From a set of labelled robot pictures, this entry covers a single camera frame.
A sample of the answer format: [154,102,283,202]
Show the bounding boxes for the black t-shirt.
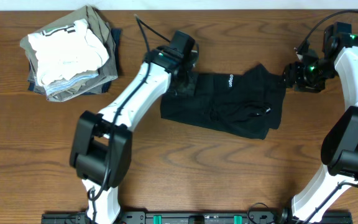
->
[160,64,286,139]

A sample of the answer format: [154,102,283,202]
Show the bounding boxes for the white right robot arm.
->
[280,22,358,223]

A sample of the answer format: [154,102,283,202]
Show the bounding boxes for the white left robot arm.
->
[69,46,199,223]

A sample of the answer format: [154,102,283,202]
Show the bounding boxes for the olive grey folded garment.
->
[20,6,118,102]

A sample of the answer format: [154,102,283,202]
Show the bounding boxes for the white folded shirt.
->
[28,19,109,86]

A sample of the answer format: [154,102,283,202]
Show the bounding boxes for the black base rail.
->
[40,203,354,224]

